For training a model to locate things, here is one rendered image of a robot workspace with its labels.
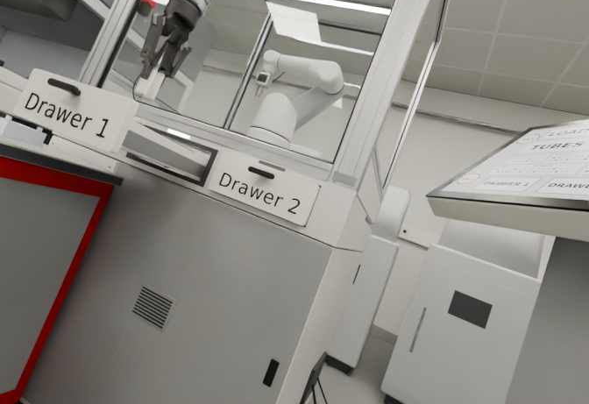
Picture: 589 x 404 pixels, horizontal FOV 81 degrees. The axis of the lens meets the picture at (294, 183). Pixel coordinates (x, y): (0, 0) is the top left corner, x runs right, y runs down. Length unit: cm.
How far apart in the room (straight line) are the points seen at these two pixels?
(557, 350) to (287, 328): 53
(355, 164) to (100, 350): 85
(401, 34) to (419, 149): 319
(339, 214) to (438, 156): 331
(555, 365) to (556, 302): 8
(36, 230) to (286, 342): 66
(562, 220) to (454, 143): 364
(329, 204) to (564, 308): 49
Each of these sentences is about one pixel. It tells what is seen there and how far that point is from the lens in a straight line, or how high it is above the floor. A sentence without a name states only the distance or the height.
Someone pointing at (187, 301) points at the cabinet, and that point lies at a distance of 100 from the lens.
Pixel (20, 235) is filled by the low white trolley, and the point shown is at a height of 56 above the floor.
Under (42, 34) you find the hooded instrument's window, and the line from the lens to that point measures 178.
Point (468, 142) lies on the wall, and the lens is 418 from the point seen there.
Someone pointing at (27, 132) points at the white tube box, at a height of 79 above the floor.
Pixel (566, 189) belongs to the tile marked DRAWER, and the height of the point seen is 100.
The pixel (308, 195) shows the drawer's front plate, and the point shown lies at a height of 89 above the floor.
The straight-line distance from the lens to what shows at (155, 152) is 84.
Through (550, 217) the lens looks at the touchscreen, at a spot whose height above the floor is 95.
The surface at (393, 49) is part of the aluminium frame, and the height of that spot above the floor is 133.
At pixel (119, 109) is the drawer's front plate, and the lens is 76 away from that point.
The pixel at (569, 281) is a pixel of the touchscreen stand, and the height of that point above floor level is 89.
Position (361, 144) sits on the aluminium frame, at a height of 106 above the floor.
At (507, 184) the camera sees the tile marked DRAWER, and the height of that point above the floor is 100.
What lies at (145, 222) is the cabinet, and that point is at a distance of 109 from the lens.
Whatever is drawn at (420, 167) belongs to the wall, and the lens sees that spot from 408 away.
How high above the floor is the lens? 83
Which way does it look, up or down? 5 degrees up
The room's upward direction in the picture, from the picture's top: 21 degrees clockwise
